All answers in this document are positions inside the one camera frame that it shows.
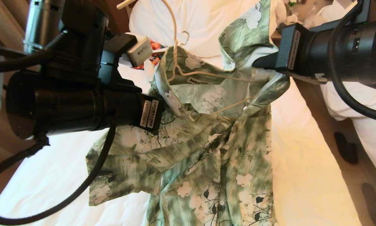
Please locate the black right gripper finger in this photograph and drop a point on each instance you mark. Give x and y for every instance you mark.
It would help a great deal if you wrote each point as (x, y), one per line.
(268, 62)

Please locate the wooden headboard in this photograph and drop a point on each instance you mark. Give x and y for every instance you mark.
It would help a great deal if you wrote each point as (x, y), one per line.
(128, 6)

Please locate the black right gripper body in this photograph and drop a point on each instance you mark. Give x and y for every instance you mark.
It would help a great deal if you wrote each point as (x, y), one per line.
(294, 50)

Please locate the white duvet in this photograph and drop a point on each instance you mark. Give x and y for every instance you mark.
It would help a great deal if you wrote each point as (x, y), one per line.
(360, 103)

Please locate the white bed mattress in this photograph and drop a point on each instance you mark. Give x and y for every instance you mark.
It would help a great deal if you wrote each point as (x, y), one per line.
(373, 144)

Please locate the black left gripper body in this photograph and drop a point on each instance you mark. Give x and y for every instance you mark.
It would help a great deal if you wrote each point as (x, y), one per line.
(128, 106)

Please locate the black slipper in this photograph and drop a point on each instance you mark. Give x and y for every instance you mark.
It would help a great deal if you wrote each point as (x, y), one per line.
(346, 150)

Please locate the white clip hanger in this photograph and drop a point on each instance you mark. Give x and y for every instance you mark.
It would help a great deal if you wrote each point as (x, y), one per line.
(185, 37)

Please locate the clear plastic bottle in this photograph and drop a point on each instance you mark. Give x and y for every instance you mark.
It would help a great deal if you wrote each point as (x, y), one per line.
(310, 17)

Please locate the white flowers in vase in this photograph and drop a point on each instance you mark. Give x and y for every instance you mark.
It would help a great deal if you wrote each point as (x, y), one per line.
(290, 2)

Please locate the orange floral garment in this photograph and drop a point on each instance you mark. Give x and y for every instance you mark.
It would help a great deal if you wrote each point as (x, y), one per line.
(155, 51)

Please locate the green floral shirt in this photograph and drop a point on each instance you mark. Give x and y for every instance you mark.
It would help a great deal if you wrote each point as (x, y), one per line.
(206, 157)

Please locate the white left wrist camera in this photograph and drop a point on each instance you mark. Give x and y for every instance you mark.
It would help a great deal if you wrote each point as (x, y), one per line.
(139, 48)

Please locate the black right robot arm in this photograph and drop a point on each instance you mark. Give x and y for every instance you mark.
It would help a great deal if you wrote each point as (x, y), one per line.
(357, 47)

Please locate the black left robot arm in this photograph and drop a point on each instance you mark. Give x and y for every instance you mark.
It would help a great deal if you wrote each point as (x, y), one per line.
(50, 94)

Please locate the large white pillow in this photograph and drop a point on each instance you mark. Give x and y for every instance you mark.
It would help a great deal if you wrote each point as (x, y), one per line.
(206, 28)

